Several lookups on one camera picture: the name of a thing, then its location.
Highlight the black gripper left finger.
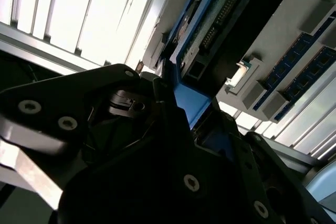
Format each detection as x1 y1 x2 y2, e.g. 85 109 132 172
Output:
0 59 205 201

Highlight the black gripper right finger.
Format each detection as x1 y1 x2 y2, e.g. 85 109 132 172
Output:
209 99 328 224

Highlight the hard disk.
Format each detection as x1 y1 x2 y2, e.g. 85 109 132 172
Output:
157 0 300 162

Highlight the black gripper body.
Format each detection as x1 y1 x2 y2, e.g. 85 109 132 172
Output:
56 135 260 224

